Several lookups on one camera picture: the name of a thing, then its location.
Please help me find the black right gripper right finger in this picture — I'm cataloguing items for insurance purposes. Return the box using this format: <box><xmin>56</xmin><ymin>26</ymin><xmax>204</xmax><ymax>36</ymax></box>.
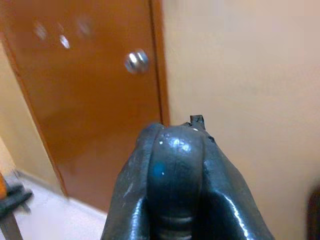
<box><xmin>186</xmin><ymin>114</ymin><xmax>276</xmax><ymax>240</ymax></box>

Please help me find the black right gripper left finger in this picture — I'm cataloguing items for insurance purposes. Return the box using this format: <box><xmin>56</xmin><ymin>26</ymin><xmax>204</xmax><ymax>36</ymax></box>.
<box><xmin>100</xmin><ymin>122</ymin><xmax>163</xmax><ymax>240</ymax></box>

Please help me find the dark brown furniture edge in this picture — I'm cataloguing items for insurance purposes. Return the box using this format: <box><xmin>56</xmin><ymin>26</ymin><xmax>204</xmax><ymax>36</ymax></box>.
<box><xmin>306</xmin><ymin>184</ymin><xmax>320</xmax><ymax>240</ymax></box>

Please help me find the brown wooden door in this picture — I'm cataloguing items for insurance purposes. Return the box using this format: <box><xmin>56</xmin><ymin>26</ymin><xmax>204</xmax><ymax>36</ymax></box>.
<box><xmin>0</xmin><ymin>0</ymin><xmax>163</xmax><ymax>213</ymax></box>

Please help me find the dark grey tool with orange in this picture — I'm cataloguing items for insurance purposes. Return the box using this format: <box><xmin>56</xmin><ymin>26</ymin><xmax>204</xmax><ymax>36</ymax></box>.
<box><xmin>0</xmin><ymin>172</ymin><xmax>34</xmax><ymax>218</ymax></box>

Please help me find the silver round door knob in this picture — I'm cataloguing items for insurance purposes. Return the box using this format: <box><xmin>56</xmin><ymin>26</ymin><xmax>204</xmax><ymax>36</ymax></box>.
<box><xmin>124</xmin><ymin>48</ymin><xmax>150</xmax><ymax>75</ymax></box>

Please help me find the brown wooden door frame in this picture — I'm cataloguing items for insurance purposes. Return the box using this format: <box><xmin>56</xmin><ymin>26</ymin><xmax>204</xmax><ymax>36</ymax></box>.
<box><xmin>149</xmin><ymin>0</ymin><xmax>171</xmax><ymax>126</ymax></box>

